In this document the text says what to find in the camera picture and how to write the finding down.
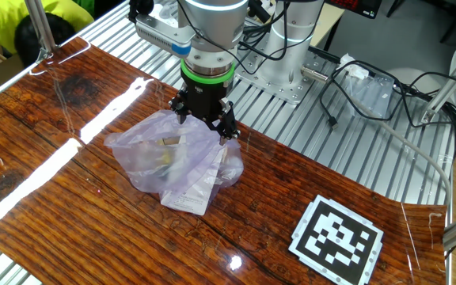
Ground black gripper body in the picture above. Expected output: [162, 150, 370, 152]
[180, 74, 236, 122]

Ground aluminium frame crossbar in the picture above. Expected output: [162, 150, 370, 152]
[0, 49, 53, 112]

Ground black USB cable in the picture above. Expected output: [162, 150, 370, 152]
[317, 59, 411, 131]

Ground translucent purple plastic bag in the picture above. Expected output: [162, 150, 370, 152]
[104, 109, 245, 217]

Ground person in yellow-green shirt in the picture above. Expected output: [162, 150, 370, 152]
[0, 0, 94, 69]

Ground wood grain table mat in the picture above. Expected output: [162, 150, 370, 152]
[0, 36, 450, 285]

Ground clear plastic bag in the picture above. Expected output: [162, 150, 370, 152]
[344, 72, 397, 120]

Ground grey cable with metal plug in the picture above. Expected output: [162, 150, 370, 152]
[301, 65, 453, 207]

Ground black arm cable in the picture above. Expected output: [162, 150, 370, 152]
[175, 0, 292, 77]

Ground white printed box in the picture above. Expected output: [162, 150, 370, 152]
[159, 148, 225, 217]

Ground black red digit display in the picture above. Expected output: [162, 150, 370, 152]
[325, 0, 384, 20]

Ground black cable bundle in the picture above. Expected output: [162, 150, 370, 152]
[392, 70, 456, 160]

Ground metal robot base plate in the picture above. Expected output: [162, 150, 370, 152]
[234, 46, 333, 106]

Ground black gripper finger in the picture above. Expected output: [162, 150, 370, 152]
[206, 97, 241, 146]
[168, 89, 192, 126]

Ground white crumpled paper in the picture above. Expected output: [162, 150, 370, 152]
[337, 53, 371, 81]

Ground black cylindrical connector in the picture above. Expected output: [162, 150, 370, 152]
[246, 0, 272, 24]

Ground small brown box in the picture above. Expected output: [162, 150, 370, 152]
[156, 135, 184, 146]

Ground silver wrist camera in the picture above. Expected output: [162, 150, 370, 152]
[134, 14, 193, 59]

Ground black white marker board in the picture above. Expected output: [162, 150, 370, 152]
[288, 193, 385, 285]

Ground beige desk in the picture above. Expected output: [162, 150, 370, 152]
[310, 2, 346, 51]

